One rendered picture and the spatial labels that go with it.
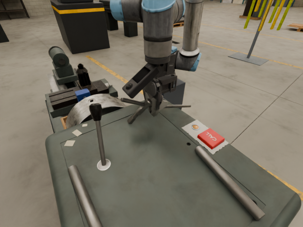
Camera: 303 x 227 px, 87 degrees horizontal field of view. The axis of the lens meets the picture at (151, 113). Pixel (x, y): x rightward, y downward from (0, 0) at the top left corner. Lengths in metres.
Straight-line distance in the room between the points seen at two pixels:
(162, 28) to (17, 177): 2.21
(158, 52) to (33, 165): 2.15
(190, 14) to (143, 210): 0.83
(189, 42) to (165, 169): 0.72
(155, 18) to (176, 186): 0.40
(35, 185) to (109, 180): 1.79
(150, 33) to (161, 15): 0.04
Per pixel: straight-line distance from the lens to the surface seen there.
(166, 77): 0.49
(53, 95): 1.46
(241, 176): 0.49
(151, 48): 0.43
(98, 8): 5.66
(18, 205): 2.16
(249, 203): 0.44
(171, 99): 1.14
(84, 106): 0.75
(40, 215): 2.00
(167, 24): 0.42
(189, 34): 0.95
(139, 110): 0.52
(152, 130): 0.54
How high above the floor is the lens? 1.64
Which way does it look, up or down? 39 degrees down
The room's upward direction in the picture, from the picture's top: straight up
